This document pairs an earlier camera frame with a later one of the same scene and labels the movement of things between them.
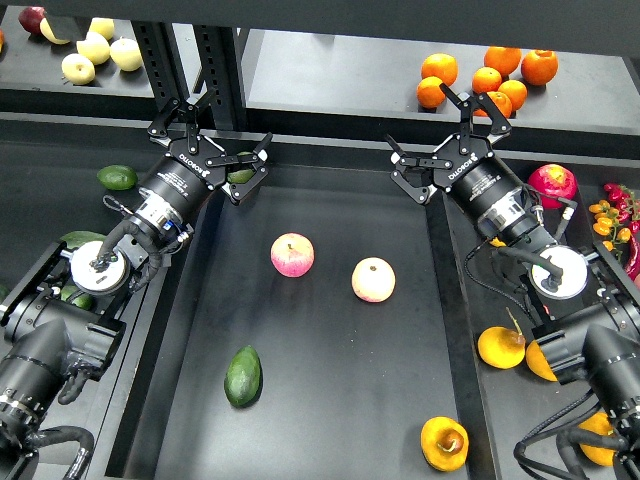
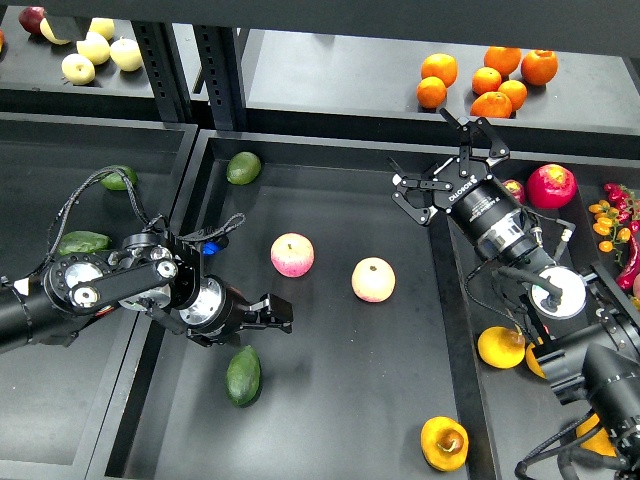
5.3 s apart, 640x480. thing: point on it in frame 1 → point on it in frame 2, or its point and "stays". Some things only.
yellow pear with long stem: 501,347 stays
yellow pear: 444,443 stays
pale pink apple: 373,279 stays
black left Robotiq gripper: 176,185 → 215,317
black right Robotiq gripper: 466,167 → 467,189
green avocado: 243,380 stays
